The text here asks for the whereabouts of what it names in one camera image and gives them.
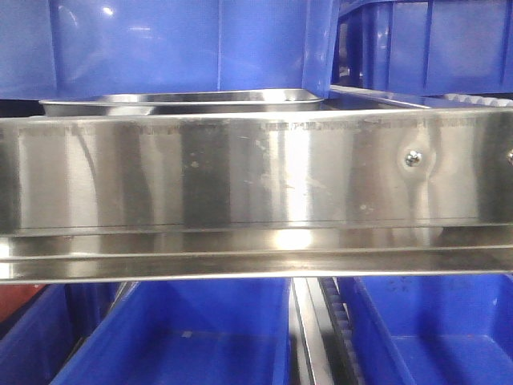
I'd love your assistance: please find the silver steel tray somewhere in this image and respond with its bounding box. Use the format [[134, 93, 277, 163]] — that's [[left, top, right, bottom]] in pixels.
[[39, 88, 324, 116]]

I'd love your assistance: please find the blue lower middle bin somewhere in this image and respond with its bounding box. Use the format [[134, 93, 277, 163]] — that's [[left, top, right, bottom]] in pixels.
[[55, 278, 289, 384]]

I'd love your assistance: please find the blue bin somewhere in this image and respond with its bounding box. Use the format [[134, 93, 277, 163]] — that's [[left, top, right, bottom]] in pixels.
[[1, 282, 119, 384], [55, 278, 289, 384], [337, 274, 512, 384]]

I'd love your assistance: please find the black roller track divider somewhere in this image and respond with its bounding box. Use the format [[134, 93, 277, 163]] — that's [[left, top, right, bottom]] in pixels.
[[289, 278, 365, 384]]

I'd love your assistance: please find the blue lower right bin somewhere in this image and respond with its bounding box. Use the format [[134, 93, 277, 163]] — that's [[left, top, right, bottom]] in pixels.
[[337, 274, 512, 384]]

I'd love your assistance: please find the blue ribbed upper right crate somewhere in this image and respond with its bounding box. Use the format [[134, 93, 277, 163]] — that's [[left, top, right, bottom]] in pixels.
[[332, 1, 512, 95]]

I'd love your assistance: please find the large blue upper crate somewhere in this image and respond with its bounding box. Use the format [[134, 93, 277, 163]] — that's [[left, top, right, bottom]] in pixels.
[[1, 1, 340, 99]]

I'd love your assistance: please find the blue lower left bin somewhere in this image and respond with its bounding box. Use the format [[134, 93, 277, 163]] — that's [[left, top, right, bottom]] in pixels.
[[1, 282, 119, 384]]

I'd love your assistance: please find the red object lower left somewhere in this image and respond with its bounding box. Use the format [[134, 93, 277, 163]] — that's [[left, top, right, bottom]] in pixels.
[[0, 284, 45, 322]]

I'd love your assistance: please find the stainless steel shelf front rail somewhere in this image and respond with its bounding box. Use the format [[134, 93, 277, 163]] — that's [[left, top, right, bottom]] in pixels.
[[1, 107, 512, 283]]

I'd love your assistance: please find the left rail screw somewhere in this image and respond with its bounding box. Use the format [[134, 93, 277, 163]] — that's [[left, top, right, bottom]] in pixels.
[[404, 150, 422, 167]]

